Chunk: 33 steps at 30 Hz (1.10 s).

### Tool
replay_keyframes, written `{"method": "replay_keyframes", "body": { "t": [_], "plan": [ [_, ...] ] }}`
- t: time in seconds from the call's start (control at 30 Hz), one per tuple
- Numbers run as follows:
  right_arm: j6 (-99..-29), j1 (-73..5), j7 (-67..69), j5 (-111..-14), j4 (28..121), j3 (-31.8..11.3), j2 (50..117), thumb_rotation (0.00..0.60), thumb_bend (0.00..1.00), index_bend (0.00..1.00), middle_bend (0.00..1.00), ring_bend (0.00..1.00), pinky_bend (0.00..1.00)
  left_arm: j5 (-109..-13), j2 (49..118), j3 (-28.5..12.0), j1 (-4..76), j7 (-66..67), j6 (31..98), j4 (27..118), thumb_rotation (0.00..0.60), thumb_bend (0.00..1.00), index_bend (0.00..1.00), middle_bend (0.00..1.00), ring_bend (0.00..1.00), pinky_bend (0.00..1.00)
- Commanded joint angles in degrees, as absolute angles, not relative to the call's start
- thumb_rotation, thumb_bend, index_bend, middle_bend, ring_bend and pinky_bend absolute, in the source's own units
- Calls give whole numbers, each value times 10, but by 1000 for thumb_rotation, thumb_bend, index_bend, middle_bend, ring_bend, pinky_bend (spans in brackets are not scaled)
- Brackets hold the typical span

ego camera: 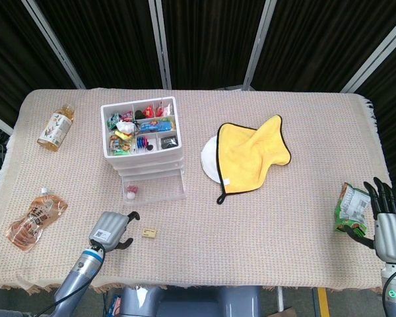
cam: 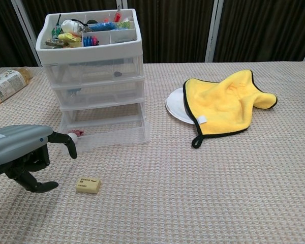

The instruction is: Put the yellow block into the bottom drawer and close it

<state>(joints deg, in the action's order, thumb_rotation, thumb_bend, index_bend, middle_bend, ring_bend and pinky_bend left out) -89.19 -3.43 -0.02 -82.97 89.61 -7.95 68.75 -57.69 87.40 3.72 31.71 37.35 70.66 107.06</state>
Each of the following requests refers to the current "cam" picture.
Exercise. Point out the white drawer organizer box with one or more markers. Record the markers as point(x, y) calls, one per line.
point(91, 52)

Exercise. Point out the tea bottle white label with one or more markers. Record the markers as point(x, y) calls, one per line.
point(7, 84)

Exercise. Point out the small dark object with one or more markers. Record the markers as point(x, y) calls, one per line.
point(118, 74)

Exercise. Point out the blue red coloured discs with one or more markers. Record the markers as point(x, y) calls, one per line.
point(90, 41)

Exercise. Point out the yellow candy packet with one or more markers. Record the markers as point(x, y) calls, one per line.
point(69, 37)

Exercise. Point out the yellow eraser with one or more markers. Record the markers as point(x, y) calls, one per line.
point(89, 185)

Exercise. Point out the white crumpled wrapper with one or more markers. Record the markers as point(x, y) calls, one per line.
point(69, 26)

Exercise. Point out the green candy packet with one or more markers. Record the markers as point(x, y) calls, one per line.
point(56, 29)

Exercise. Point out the clear plastic drawer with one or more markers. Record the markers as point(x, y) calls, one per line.
point(104, 95)
point(91, 72)
point(117, 138)

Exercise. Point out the beige woven tablecloth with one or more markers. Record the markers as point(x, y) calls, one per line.
point(180, 190)

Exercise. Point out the black small lump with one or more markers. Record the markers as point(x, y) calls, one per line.
point(92, 21)

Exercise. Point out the white plate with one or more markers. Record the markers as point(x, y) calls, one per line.
point(176, 104)

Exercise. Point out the left black grey robot hand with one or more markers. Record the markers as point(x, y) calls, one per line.
point(15, 142)

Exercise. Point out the yellow cloth black trim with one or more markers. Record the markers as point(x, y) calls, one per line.
point(223, 106)

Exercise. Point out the small white cap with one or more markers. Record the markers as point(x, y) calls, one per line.
point(73, 137)

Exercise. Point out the pink candy wrapper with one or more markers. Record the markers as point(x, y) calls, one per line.
point(77, 132)

